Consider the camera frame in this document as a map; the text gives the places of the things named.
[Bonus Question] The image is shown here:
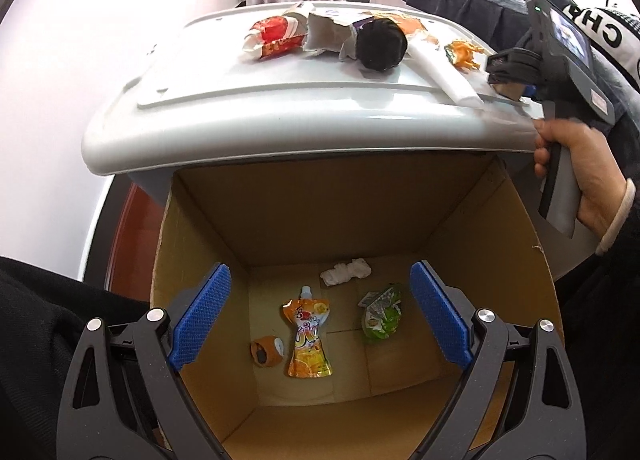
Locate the orange toy dinosaur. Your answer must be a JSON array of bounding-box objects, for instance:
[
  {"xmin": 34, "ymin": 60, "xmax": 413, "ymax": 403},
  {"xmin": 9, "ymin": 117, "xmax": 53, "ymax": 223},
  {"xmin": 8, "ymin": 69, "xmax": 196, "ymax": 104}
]
[{"xmin": 444, "ymin": 40, "xmax": 485, "ymax": 70}]

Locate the white foam tube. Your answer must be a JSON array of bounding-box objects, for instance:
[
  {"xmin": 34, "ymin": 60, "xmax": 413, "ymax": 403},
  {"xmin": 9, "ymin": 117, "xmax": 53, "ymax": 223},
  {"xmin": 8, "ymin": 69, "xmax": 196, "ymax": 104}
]
[{"xmin": 408, "ymin": 38, "xmax": 484, "ymax": 108}]

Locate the orange plastic bag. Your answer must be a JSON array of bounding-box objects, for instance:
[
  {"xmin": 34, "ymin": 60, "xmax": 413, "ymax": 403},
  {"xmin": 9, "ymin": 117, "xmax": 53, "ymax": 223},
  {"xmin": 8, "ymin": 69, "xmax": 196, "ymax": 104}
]
[{"xmin": 372, "ymin": 12, "xmax": 439, "ymax": 46}]

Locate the orange brown sock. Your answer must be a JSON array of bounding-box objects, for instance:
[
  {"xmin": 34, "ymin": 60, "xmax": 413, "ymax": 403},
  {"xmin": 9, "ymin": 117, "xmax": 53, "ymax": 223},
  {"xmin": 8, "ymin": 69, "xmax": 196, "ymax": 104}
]
[{"xmin": 250, "ymin": 336, "xmax": 284, "ymax": 368}]

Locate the green snack bag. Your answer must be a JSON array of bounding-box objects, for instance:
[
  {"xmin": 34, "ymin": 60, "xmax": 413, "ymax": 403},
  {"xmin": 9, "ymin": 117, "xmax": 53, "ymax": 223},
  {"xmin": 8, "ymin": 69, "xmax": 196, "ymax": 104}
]
[{"xmin": 358, "ymin": 284, "xmax": 402, "ymax": 342}]

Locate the black sock ball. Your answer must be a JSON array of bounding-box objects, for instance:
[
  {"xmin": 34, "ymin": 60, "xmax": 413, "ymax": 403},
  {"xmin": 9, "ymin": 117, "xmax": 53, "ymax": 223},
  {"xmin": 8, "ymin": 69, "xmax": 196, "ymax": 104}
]
[{"xmin": 355, "ymin": 18, "xmax": 408, "ymax": 72}]

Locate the orange jelly drink pouch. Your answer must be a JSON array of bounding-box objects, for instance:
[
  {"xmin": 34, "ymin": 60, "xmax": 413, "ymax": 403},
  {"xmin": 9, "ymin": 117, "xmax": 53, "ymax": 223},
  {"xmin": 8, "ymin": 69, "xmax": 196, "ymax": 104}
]
[{"xmin": 282, "ymin": 286, "xmax": 333, "ymax": 379}]

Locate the white knotted tissue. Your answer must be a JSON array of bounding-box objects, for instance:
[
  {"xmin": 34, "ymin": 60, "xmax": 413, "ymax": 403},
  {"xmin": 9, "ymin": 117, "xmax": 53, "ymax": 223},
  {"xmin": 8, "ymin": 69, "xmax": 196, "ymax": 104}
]
[{"xmin": 320, "ymin": 259, "xmax": 372, "ymax": 288}]

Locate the torn blue white carton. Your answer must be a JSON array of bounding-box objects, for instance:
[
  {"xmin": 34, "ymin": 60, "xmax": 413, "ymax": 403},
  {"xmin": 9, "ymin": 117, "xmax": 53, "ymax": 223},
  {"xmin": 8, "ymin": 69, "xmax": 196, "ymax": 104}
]
[{"xmin": 303, "ymin": 12, "xmax": 374, "ymax": 61}]

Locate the red white wrapper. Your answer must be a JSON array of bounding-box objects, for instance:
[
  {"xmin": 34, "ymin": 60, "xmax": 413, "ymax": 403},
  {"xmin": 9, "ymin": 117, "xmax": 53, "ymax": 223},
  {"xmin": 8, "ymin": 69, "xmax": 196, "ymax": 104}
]
[{"xmin": 242, "ymin": 15, "xmax": 307, "ymax": 61}]

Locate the beige cylindrical bottle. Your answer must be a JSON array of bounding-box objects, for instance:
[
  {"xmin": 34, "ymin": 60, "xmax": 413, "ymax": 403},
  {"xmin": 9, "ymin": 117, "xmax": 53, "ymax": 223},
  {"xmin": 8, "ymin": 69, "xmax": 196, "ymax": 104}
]
[{"xmin": 282, "ymin": 1, "xmax": 316, "ymax": 24}]

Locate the person's right hand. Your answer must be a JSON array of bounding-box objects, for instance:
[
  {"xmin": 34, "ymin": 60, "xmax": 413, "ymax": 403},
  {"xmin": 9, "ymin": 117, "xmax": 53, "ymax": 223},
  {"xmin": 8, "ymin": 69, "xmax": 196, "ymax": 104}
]
[{"xmin": 534, "ymin": 119, "xmax": 627, "ymax": 239}]

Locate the black white logo pillow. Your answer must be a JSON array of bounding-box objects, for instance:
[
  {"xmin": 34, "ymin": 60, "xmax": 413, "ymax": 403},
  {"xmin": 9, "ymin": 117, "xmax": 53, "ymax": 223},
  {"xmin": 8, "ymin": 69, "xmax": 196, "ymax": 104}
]
[{"xmin": 563, "ymin": 4, "xmax": 640, "ymax": 91}]

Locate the person's black clothing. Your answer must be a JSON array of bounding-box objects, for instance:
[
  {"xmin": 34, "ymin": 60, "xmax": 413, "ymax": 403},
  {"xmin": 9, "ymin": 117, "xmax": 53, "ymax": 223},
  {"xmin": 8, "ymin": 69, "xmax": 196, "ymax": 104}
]
[{"xmin": 1, "ymin": 257, "xmax": 149, "ymax": 459}]

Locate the white sleeve cuff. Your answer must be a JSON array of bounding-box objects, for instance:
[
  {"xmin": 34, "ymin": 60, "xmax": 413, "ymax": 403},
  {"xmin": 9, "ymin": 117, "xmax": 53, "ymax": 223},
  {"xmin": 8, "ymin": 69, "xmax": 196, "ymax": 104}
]
[{"xmin": 596, "ymin": 179, "xmax": 636, "ymax": 255}]

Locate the cardboard box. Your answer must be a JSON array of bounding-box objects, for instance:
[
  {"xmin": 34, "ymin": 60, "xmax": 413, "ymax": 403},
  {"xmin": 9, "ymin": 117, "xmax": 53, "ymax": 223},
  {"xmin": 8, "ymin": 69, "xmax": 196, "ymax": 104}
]
[{"xmin": 151, "ymin": 151, "xmax": 560, "ymax": 459}]

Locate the white plastic bin lid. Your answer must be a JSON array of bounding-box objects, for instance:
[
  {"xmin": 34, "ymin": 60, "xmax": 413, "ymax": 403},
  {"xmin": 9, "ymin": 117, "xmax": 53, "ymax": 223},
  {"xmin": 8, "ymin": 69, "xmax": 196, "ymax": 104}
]
[{"xmin": 81, "ymin": 4, "xmax": 542, "ymax": 175}]

